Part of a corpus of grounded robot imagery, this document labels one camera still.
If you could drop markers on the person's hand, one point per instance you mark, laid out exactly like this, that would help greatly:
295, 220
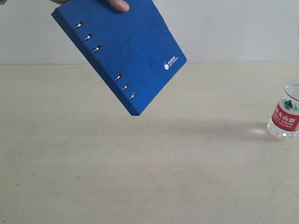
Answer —
118, 5

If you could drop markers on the blue ring binder notebook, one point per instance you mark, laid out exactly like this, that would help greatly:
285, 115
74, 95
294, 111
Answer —
133, 52

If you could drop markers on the clear water bottle red label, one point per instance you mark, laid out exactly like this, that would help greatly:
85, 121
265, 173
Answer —
284, 122

